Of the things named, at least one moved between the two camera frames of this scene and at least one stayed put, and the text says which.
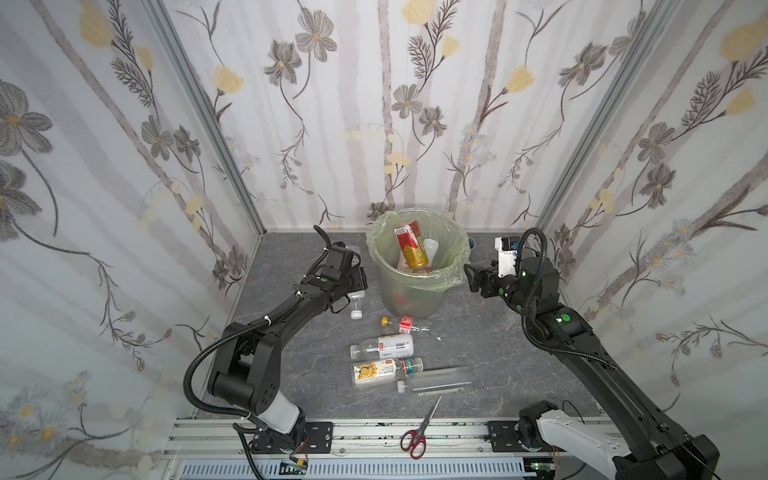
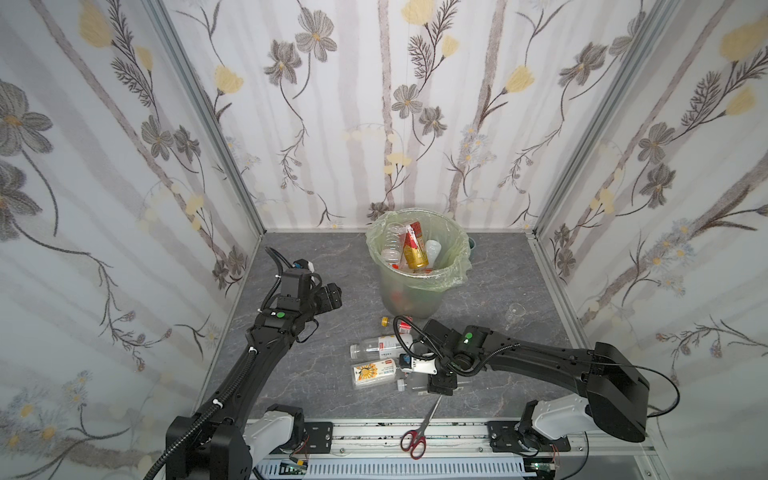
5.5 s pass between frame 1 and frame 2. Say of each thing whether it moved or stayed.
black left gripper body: moved
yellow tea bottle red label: stayed
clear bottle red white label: moved
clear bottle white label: stayed
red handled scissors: stayed
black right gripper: moved
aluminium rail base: stayed
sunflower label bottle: stayed
